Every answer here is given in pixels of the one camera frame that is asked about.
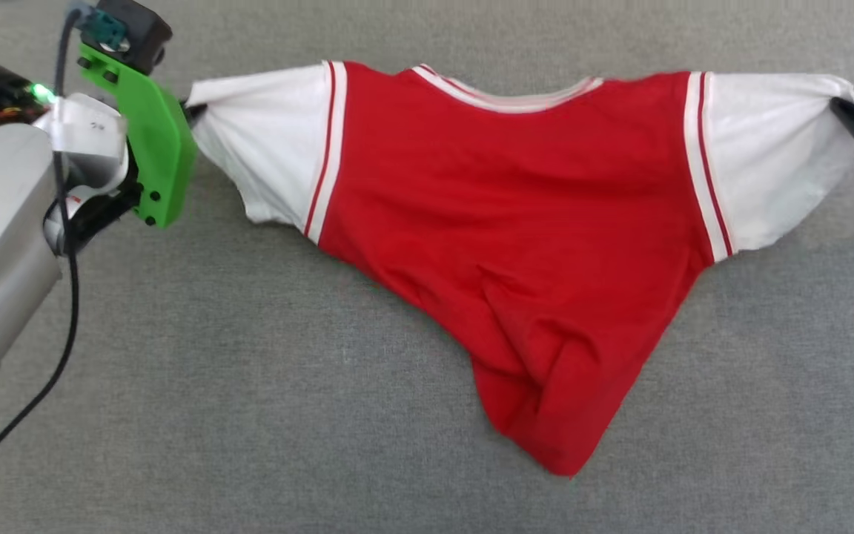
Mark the grey fabric sofa cushion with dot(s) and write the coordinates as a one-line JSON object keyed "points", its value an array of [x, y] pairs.
{"points": [[249, 371]]}

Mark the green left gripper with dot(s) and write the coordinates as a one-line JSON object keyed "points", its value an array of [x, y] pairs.
{"points": [[160, 148]]}

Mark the red and white t-shirt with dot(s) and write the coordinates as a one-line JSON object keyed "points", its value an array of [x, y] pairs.
{"points": [[516, 222]]}

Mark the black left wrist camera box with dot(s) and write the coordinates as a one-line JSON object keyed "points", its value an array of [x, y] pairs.
{"points": [[138, 30]]}

